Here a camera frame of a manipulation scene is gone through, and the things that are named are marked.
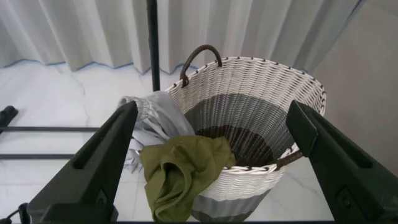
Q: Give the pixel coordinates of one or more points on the pale grey garment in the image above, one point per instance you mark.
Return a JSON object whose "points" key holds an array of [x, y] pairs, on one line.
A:
{"points": [[158, 115]]}

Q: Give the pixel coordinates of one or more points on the black clothes rack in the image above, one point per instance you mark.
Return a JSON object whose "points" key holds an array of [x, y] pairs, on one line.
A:
{"points": [[153, 46]]}

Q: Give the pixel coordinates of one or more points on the green printed shirt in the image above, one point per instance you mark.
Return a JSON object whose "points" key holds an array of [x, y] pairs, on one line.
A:
{"points": [[186, 155]]}

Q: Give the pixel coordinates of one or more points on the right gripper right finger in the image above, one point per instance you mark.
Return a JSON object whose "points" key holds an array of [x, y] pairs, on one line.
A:
{"points": [[348, 174]]}

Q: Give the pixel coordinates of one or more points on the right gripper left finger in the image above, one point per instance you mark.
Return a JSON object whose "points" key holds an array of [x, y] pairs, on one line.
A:
{"points": [[93, 174]]}

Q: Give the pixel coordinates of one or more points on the white laundry basket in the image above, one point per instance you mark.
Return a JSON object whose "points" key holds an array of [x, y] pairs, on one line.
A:
{"points": [[248, 74]]}

